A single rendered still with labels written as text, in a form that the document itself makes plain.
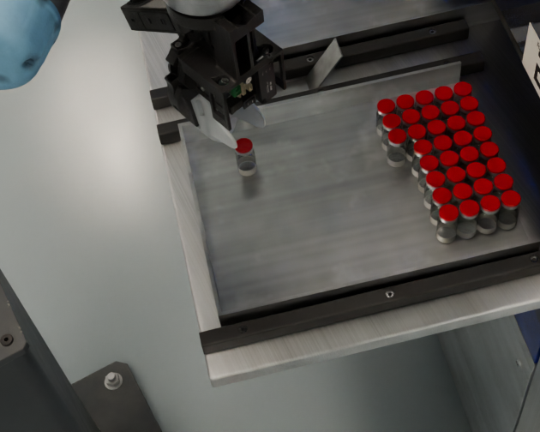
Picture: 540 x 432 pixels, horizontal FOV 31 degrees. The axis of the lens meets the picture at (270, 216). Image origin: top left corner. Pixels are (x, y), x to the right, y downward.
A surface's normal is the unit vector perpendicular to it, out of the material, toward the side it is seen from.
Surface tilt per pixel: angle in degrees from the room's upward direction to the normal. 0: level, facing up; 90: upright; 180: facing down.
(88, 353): 0
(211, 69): 1
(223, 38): 89
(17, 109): 0
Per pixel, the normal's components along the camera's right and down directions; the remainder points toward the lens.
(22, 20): 0.74, -0.20
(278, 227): -0.08, -0.55
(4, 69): -0.21, 0.82
